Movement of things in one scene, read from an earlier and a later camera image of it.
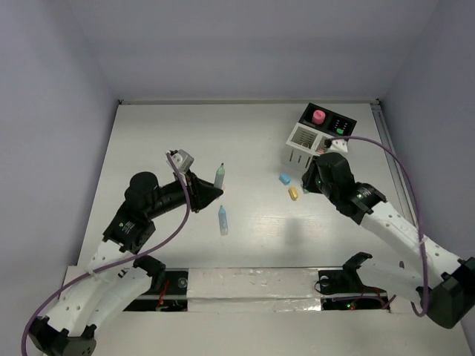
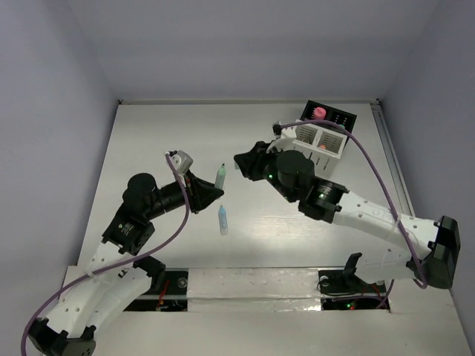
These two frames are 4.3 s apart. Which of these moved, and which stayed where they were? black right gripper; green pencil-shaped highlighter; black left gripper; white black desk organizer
Moved: black right gripper
Stayed: black left gripper; green pencil-shaped highlighter; white black desk organizer
